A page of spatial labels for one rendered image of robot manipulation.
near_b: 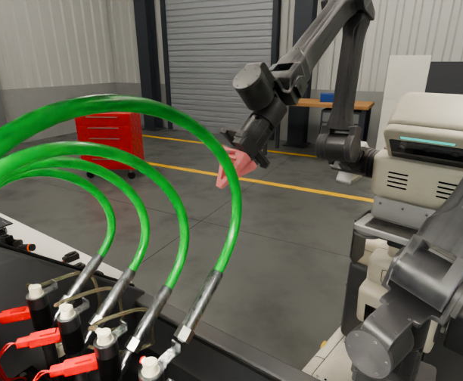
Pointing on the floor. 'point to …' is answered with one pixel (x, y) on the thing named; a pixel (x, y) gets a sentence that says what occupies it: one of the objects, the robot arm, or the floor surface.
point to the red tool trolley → (112, 137)
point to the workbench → (363, 110)
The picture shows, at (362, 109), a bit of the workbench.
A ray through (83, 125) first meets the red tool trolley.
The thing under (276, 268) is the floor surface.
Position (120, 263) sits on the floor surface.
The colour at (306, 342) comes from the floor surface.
